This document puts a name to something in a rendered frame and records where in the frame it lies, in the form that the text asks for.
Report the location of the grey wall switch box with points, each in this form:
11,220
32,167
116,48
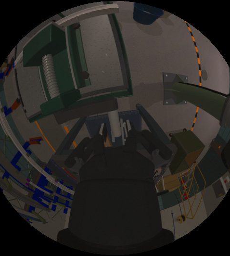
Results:
221,187

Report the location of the olive green control box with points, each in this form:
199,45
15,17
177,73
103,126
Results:
185,152

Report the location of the green power hacksaw body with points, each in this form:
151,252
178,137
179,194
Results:
105,60

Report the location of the grey vise screw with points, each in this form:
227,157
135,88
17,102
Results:
50,76

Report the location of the tan cardboard box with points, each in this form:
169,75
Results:
168,183

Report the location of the dark blue saw frame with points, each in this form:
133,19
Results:
147,120

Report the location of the black hex bolt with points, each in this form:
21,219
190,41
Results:
76,26
85,75

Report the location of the white cylinder post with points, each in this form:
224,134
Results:
114,124

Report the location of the blue bucket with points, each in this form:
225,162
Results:
147,14

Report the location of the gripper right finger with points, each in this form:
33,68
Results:
157,146

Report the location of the green vise jaw block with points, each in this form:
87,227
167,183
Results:
45,46

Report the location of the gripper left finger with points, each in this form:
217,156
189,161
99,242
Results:
81,148

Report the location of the blue storage rack with bars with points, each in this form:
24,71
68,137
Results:
17,156

